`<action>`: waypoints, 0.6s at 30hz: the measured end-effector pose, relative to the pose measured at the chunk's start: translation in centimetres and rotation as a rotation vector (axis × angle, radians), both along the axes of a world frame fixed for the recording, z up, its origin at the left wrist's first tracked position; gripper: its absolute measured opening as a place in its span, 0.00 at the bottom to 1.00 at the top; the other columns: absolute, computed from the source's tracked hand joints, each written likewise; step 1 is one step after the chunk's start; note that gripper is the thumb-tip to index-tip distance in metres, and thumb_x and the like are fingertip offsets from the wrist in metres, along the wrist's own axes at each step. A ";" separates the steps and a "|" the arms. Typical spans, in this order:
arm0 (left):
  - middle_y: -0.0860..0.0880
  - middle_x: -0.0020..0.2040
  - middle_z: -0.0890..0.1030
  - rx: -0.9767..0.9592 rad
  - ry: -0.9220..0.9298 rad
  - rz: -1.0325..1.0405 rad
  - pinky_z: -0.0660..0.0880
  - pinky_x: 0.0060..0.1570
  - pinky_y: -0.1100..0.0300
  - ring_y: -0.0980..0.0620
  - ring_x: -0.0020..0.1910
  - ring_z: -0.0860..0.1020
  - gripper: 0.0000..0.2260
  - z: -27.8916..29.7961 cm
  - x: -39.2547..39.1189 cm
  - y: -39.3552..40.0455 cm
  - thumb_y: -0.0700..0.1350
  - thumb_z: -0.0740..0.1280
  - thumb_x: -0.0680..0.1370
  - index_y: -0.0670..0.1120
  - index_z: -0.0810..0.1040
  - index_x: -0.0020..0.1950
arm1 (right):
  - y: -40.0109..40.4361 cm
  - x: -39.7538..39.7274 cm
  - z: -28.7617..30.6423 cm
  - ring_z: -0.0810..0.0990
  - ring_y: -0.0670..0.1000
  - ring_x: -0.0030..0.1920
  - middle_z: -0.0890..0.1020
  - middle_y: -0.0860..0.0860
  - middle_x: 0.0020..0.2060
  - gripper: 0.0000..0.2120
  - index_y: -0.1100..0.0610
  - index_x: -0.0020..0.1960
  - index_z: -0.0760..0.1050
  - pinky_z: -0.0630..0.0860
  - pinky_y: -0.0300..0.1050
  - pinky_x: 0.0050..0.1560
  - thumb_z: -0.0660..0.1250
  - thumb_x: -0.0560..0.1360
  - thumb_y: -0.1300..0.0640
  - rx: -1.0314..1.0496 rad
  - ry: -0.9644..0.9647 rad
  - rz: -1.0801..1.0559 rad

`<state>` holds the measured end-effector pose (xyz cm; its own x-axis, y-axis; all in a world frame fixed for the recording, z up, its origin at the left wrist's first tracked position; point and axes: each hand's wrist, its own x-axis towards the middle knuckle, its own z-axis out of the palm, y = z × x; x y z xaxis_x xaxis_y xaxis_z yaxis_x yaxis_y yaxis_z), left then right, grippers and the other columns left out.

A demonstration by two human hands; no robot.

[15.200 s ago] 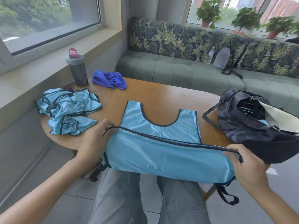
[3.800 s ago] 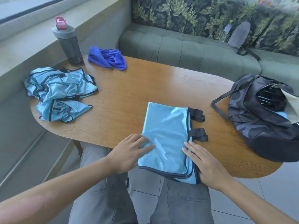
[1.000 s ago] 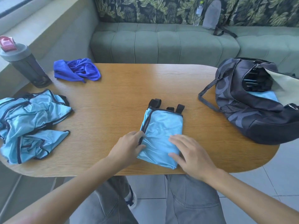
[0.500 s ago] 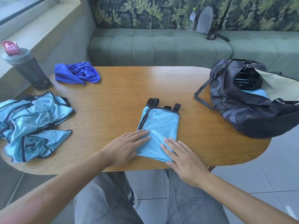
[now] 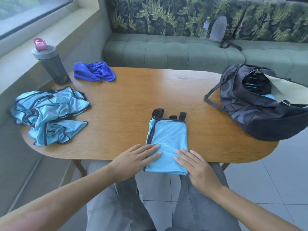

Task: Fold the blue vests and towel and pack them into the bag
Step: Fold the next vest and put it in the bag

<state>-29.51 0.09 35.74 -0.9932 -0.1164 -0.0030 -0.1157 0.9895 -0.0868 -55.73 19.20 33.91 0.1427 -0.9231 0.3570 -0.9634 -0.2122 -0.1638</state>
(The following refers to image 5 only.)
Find person's left hand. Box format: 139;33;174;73
109;144;163;183

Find person's right hand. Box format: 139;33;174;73
174;149;225;198

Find light blue vest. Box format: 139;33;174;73
143;108;189;176

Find person's left forearm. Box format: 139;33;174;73
0;164;119;231

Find person's right forearm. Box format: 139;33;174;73
210;185;304;231

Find person's grey trousers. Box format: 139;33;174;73
86;161;242;231

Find dark camouflage duffel bag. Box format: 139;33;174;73
204;64;308;142

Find blue towel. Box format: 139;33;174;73
73;61;116;83

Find black striped clothes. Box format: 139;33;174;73
241;71;272;95

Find green sofa with leaf backrest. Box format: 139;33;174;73
103;0;308;87

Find grey water bottle pink lid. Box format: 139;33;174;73
31;37;72;86

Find clear plastic water bottle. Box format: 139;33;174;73
200;16;212;39

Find window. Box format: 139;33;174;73
0;0;75;41

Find grey pouch with black strap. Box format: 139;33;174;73
209;15;242;51

